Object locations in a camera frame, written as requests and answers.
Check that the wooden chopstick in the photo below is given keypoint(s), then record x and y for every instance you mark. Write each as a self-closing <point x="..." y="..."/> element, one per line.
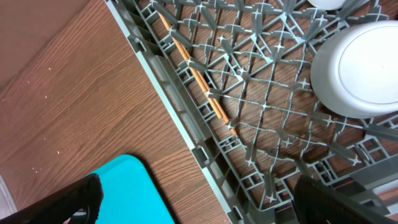
<point x="203" y="85"/>
<point x="177" y="37"/>

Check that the teal serving tray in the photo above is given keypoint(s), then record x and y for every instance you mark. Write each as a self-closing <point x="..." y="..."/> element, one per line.
<point x="129" y="194"/>

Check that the white cup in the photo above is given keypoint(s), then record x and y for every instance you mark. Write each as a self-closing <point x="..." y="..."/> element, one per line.
<point x="327" y="4"/>

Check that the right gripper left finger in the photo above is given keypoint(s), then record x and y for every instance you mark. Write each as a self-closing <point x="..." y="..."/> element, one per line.
<point x="78" y="202"/>

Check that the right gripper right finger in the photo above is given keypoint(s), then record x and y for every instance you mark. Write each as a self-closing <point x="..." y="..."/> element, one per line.
<point x="315" y="203"/>

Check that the grey dishwasher rack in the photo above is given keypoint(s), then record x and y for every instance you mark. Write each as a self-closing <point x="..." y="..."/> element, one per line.
<point x="256" y="56"/>

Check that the grey shallow bowl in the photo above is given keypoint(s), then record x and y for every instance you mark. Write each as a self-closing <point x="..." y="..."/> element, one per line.
<point x="354" y="73"/>

